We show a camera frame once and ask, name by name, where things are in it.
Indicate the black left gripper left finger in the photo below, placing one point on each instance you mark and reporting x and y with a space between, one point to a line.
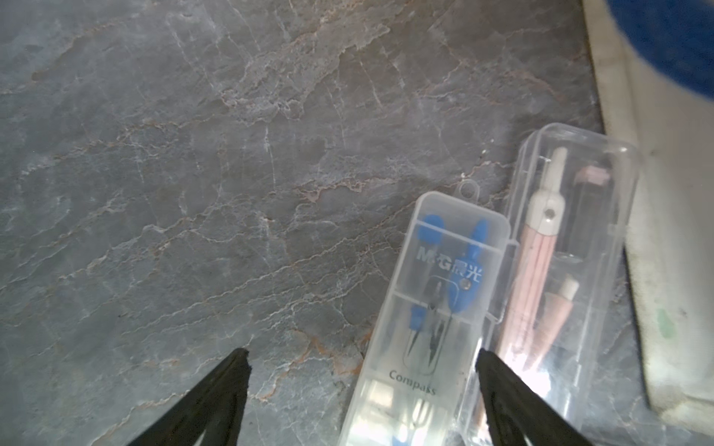
211 413

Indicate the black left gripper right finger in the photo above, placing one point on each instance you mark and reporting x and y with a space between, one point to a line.
515 415

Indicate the clear case blue insert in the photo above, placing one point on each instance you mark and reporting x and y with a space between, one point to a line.
416 374

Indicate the clear case pink compass upper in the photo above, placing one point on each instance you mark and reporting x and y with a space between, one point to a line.
568 208

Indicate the white canvas bag blue handles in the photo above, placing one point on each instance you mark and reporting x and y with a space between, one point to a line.
670 240

